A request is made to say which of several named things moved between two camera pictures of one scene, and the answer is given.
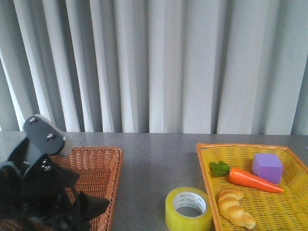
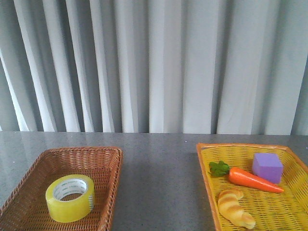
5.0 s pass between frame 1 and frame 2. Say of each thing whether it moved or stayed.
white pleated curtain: stayed
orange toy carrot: stayed
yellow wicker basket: stayed
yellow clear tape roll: moved
